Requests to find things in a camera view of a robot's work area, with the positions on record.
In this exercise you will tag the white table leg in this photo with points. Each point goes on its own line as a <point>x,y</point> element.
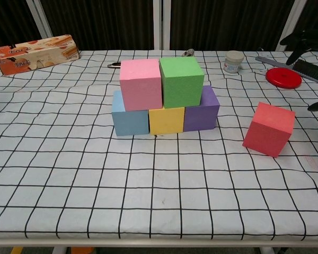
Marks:
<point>267,250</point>
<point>59,250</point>

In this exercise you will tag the orange biscuit box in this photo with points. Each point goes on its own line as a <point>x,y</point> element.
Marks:
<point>29,58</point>

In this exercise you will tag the yellow object under table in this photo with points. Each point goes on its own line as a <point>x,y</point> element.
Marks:
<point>16,250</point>

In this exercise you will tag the red foam cube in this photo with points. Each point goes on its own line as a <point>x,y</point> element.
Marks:
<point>267,129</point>

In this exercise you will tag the white black-grid tablecloth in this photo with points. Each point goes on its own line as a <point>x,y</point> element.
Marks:
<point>159,185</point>

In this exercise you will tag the purple foam cube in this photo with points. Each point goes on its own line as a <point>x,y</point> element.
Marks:
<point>201,117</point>

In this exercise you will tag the grey brush with black bristles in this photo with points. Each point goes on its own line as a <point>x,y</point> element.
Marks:
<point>310,70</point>

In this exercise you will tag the blue foam cube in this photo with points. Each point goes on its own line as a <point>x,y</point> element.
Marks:
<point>130,123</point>

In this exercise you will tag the steel ladle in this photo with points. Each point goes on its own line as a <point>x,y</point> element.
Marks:
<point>114,65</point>

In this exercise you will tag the orange object under table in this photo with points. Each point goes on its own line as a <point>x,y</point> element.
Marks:
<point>82,250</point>

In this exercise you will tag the small white jar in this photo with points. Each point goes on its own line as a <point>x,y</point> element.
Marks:
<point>233,62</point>

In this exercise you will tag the yellow foam cube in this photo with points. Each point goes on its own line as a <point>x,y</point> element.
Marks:
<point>166,121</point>

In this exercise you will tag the grey table edge rail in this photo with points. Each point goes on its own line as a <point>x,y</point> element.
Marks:
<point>159,242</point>

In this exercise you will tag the red round plastic lid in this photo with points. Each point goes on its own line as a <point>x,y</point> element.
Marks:
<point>283,78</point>

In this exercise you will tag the green foam cube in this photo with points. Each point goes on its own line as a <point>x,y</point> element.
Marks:
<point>181,84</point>

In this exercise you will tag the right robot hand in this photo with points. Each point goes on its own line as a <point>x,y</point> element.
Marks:
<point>312,39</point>

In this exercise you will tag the pink foam cube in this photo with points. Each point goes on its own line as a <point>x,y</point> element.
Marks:
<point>140,87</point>

